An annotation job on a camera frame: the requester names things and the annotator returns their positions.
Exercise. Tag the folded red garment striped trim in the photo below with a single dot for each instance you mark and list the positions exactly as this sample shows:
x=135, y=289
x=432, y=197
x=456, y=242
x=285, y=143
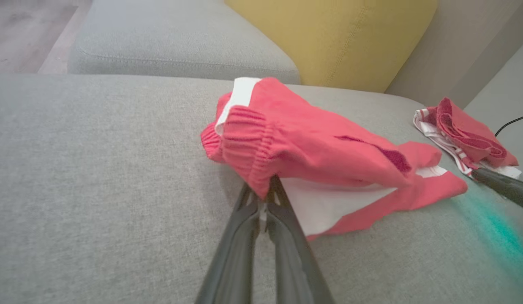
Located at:
x=464, y=126

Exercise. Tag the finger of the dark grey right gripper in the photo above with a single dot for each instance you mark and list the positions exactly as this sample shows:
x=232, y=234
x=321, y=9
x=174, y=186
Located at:
x=510, y=190

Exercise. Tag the beige wall ledge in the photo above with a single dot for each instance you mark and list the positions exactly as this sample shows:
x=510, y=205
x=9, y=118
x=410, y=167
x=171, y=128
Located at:
x=456, y=42

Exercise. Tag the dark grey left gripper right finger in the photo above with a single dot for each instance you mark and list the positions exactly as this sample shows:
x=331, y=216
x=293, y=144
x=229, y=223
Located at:
x=295, y=270

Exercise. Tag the large yellow sofa backrest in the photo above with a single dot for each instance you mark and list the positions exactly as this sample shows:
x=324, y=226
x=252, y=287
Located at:
x=329, y=38

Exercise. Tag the red shorts with white stripe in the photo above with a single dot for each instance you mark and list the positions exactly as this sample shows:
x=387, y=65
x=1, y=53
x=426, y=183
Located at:
x=320, y=143

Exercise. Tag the large grey sofa seat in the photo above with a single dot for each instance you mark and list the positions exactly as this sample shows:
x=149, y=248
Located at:
x=96, y=177

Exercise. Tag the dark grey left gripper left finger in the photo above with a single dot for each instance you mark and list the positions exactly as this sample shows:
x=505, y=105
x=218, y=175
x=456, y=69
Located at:
x=232, y=261

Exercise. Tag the grey sofa seat cushion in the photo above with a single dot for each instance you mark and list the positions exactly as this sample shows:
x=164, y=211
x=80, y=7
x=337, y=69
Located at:
x=172, y=38

